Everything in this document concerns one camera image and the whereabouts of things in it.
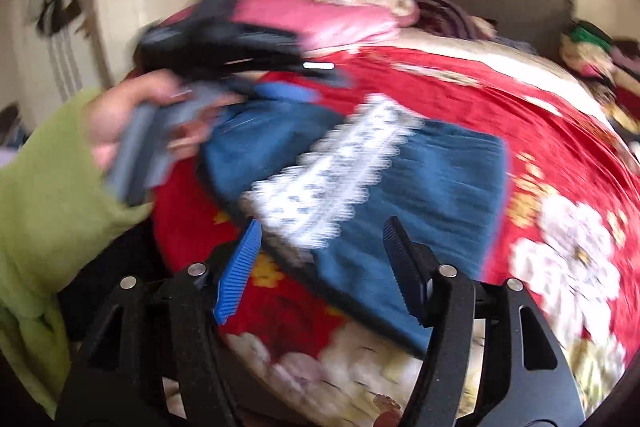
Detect blue pants with white lace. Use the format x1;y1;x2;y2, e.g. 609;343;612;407
197;94;512;359

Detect pink quilt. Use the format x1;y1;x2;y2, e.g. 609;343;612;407
165;0;402;54

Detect person's left hand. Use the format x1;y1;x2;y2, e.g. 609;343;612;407
82;69;243;172

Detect dark striped pillow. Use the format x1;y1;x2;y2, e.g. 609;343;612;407
415;0;497;40

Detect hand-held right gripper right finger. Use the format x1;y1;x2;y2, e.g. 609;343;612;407
383;216;587;427

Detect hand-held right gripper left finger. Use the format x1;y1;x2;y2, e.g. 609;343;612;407
54;218;264;427

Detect stack of folded clothes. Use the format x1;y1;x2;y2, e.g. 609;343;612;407
560;19;640;134

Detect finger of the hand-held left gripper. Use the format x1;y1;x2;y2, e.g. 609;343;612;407
278;56;354;90
249;81;322;106

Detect red floral bedspread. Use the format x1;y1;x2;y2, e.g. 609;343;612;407
150;42;639;427

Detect white door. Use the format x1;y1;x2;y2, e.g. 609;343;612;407
9;0;109;128

